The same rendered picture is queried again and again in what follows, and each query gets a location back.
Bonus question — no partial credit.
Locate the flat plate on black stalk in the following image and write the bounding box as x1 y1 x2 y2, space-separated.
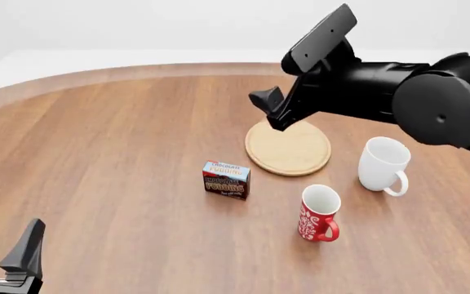
282 2 359 76

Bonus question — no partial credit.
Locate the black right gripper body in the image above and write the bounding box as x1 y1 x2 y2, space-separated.
299 57 363 119

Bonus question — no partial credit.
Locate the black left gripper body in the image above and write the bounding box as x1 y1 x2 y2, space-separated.
0 269 44 294

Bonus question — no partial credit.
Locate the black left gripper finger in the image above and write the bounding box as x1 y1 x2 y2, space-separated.
0 217 47 280

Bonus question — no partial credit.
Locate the chocolate pudding box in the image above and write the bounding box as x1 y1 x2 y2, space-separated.
202 159 252 202

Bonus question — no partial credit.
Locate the red patterned mug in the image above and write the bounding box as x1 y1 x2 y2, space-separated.
297 183 343 243

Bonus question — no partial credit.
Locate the white mug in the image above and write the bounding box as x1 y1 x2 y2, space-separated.
357 136 413 198

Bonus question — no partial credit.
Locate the round wooden plate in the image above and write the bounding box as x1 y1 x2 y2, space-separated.
244 118 333 178

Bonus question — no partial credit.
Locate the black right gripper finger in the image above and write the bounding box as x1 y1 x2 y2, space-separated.
248 86 284 116
266 76 321 132

